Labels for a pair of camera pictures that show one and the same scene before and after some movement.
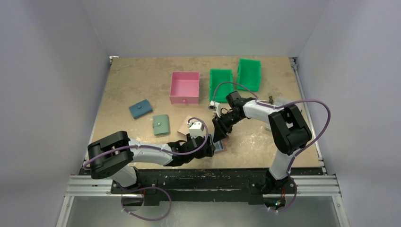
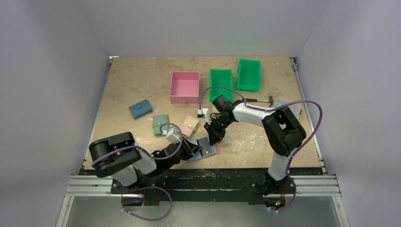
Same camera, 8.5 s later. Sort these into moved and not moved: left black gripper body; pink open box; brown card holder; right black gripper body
Moved: brown card holder
Not moved: pink open box; right black gripper body; left black gripper body
